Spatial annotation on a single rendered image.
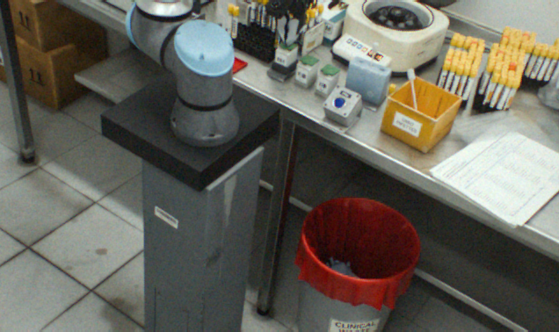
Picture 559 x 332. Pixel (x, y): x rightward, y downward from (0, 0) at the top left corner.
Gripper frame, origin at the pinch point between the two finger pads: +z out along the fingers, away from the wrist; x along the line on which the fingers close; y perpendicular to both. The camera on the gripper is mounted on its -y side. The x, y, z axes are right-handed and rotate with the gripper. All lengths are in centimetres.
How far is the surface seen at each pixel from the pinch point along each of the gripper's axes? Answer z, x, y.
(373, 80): 1.9, -24.5, 3.0
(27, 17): 56, 131, 27
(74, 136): 97, 104, 20
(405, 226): 54, -41, 16
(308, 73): 5.0, -8.4, -1.3
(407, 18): -0.5, -18.5, 34.2
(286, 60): 4.1, -1.6, -1.0
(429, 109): 6.2, -39.2, 7.5
